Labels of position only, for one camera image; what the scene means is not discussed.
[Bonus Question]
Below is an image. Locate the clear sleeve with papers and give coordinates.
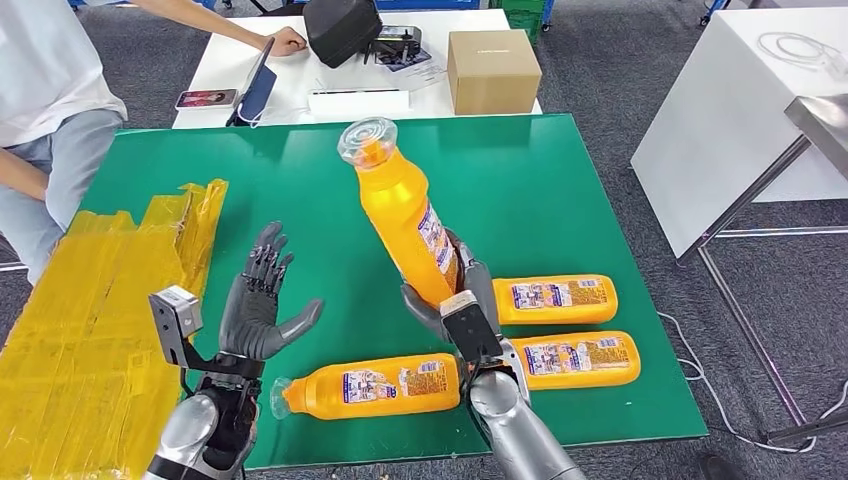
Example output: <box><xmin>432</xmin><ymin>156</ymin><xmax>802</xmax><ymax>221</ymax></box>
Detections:
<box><xmin>377</xmin><ymin>48</ymin><xmax>448</xmax><ymax>89</ymax></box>

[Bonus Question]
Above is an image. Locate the stainless steel plate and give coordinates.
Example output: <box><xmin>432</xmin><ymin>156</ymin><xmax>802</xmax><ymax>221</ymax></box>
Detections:
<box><xmin>783</xmin><ymin>94</ymin><xmax>848</xmax><ymax>183</ymax></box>

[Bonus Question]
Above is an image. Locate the black bag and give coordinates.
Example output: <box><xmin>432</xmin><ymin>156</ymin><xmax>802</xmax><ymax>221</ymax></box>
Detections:
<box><xmin>302</xmin><ymin>0</ymin><xmax>384</xmax><ymax>70</ymax></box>

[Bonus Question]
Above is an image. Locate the long white floor cable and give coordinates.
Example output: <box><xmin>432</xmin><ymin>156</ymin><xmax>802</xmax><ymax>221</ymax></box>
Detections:
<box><xmin>655</xmin><ymin>311</ymin><xmax>848</xmax><ymax>456</ymax></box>

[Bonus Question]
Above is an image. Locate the blue metal leg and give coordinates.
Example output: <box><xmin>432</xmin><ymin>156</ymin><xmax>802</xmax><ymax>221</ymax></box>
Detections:
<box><xmin>696</xmin><ymin>0</ymin><xmax>733</xmax><ymax>28</ymax></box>

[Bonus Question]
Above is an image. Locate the flat white box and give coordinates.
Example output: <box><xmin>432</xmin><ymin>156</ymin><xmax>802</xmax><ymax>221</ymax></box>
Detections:
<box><xmin>306</xmin><ymin>87</ymin><xmax>412</xmax><ymax>123</ymax></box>

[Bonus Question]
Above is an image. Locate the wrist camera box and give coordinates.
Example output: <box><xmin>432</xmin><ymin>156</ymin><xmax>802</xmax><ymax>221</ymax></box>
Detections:
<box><xmin>439</xmin><ymin>290</ymin><xmax>505</xmax><ymax>364</ymax></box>
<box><xmin>148</xmin><ymin>284</ymin><xmax>204</xmax><ymax>368</ymax></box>

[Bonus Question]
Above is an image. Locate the person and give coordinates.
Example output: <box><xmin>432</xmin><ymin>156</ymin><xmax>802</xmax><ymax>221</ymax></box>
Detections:
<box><xmin>0</xmin><ymin>0</ymin><xmax>128</xmax><ymax>286</ymax></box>

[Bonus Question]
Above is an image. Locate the tablet in blue case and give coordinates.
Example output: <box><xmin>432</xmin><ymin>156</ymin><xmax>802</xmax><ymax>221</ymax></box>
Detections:
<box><xmin>226</xmin><ymin>36</ymin><xmax>279</xmax><ymax>128</ymax></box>

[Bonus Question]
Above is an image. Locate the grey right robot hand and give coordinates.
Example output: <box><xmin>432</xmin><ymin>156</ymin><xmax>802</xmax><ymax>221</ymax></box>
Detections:
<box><xmin>400</xmin><ymin>228</ymin><xmax>503</xmax><ymax>343</ymax></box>

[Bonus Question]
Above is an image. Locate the black controller device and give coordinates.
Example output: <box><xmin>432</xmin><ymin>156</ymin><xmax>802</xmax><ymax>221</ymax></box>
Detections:
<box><xmin>362</xmin><ymin>25</ymin><xmax>424</xmax><ymax>66</ymax></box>

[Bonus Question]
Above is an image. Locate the orange detergent bottle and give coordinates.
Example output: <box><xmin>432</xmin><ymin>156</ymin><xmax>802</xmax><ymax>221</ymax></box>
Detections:
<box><xmin>270</xmin><ymin>352</ymin><xmax>463</xmax><ymax>422</ymax></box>
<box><xmin>506</xmin><ymin>330</ymin><xmax>643</xmax><ymax>392</ymax></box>
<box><xmin>492</xmin><ymin>274</ymin><xmax>619</xmax><ymax>327</ymax></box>
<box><xmin>336</xmin><ymin>117</ymin><xmax>463</xmax><ymax>311</ymax></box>

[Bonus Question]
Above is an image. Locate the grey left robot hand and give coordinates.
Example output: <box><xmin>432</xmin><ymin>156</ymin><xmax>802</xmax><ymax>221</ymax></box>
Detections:
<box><xmin>218</xmin><ymin>221</ymin><xmax>325</xmax><ymax>363</ymax></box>

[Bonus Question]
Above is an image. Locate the green plastic crate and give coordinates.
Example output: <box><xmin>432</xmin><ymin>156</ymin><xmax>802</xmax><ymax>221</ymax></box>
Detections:
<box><xmin>500</xmin><ymin>0</ymin><xmax>548</xmax><ymax>46</ymax></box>

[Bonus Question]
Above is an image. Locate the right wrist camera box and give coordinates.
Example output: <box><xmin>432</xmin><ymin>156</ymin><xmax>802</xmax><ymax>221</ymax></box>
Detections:
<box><xmin>439</xmin><ymin>290</ymin><xmax>505</xmax><ymax>364</ymax></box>

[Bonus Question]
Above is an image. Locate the coiled white cable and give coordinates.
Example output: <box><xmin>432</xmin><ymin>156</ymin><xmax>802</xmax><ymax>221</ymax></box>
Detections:
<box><xmin>755</xmin><ymin>31</ymin><xmax>848</xmax><ymax>77</ymax></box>

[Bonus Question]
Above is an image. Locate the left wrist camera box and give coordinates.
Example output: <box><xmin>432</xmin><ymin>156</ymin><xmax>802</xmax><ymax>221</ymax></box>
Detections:
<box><xmin>148</xmin><ymin>284</ymin><xmax>204</xmax><ymax>368</ymax></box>

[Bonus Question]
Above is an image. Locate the white table with metal legs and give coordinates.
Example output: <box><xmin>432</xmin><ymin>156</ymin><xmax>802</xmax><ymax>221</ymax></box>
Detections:
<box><xmin>629</xmin><ymin>7</ymin><xmax>848</xmax><ymax>448</ymax></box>

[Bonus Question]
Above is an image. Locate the yellow taped cardboard sheet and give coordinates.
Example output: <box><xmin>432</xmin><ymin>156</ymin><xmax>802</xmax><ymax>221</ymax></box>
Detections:
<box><xmin>0</xmin><ymin>178</ymin><xmax>230</xmax><ymax>480</ymax></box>

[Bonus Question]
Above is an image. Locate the person's left hand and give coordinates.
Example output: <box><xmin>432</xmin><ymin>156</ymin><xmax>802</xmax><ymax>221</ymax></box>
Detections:
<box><xmin>268</xmin><ymin>26</ymin><xmax>309</xmax><ymax>59</ymax></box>

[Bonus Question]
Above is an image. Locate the brown cardboard box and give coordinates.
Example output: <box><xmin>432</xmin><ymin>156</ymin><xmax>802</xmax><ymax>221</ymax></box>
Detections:
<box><xmin>446</xmin><ymin>29</ymin><xmax>543</xmax><ymax>117</ymax></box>

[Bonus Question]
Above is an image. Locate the blue metal rack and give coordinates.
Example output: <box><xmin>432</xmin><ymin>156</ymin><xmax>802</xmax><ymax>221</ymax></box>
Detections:
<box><xmin>374</xmin><ymin>0</ymin><xmax>556</xmax><ymax>32</ymax></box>

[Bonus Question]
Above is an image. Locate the smartphone with pink screen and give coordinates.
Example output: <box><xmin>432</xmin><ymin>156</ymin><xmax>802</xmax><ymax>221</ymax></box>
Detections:
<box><xmin>175</xmin><ymin>88</ymin><xmax>240</xmax><ymax>111</ymax></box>

